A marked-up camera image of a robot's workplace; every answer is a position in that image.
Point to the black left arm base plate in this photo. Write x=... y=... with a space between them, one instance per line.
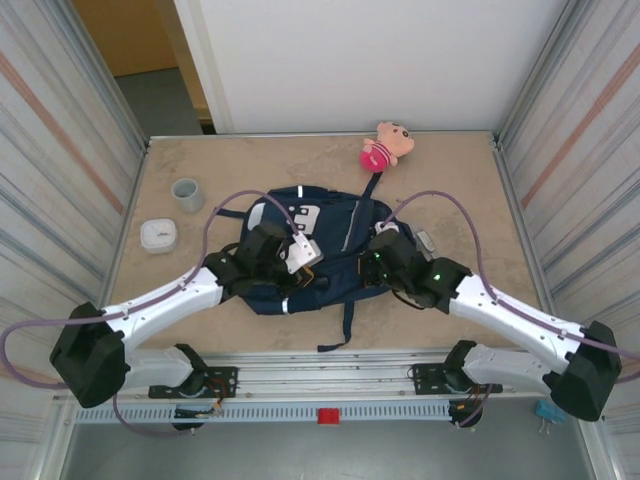
x=222 y=377

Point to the orange wooden door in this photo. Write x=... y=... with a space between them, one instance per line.
x=125 y=35

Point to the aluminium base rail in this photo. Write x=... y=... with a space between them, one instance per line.
x=325 y=372

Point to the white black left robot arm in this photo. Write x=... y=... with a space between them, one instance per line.
x=150 y=310

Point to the aluminium frame post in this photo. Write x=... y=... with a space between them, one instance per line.
x=507 y=120
x=135 y=120

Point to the pink plush doll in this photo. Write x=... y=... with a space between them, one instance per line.
x=382 y=150

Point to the navy blue school backpack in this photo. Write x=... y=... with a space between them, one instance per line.
x=340 y=270

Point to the grey cup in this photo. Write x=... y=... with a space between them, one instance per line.
x=187 y=195

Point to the red block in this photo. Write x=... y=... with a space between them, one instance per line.
x=328 y=416

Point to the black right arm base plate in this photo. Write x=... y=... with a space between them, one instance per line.
x=425 y=377

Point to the blue binder clip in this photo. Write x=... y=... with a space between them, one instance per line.
x=549 y=411

